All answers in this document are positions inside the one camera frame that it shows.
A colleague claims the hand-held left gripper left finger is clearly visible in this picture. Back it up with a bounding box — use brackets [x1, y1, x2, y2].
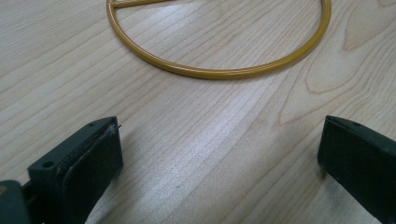
[21, 116, 124, 224]

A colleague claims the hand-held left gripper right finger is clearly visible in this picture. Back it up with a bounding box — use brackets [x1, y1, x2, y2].
[317, 115, 396, 224]

